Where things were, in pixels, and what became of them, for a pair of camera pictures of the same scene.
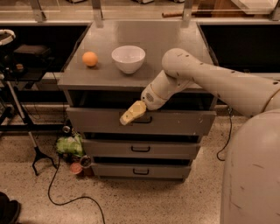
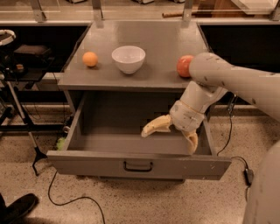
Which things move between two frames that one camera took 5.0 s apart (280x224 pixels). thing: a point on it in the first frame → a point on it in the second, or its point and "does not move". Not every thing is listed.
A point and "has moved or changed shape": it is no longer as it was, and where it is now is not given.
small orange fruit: (89, 58) does not move
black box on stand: (32, 53) does not move
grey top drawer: (107, 120) has moved or changed shape
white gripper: (152, 98) → (186, 115)
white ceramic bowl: (129, 59) does not move
